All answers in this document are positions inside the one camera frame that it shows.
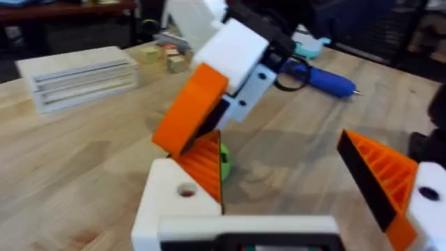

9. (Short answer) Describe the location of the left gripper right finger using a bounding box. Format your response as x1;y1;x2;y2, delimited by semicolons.
336;128;446;251

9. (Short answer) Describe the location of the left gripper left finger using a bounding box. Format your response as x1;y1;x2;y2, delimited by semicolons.
131;158;224;251

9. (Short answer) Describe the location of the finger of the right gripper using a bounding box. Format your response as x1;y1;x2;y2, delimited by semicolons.
215;63;277;130
151;18;270;158

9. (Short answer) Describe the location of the orange ribbed wedge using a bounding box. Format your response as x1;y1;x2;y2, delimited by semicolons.
172;130;224;206

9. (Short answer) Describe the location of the blue electric screwdriver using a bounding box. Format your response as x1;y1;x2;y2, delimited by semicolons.
278;57;362;99

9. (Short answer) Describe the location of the teal and white tool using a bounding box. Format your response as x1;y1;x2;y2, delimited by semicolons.
291;30;332;61

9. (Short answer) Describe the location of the heap of wooden toy blocks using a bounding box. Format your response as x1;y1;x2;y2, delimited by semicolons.
139;43;196;75

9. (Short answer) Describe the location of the green disc with holes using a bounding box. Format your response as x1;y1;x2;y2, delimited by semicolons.
219;143;232;182

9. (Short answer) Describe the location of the white slotted box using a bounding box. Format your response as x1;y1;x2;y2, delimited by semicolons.
15;46;141;115

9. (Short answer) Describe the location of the brown wooden desk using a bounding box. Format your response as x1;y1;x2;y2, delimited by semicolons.
0;0;137;22

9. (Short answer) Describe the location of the black cable loop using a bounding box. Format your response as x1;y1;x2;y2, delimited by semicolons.
274;57;312;93

